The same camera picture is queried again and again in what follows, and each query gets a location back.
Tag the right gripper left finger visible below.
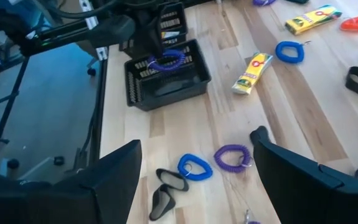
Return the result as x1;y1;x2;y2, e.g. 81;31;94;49
54;139;143;224

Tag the purple coil wristband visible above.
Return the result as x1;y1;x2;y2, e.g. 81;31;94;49
146;49;187;73
252;0;278;7
213;144;255;174

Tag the blue coil wristband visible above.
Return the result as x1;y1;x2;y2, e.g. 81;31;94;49
177;152;214;182
274;40;312;65

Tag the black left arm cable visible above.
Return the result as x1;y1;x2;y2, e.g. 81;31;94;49
46;0;126;19

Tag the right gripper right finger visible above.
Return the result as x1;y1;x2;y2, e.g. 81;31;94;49
250;126;358;224

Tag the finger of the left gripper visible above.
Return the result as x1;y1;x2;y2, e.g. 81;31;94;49
136;27;164;59

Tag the black aluminium rig frame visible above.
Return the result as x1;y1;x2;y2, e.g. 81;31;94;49
78;0;110;169

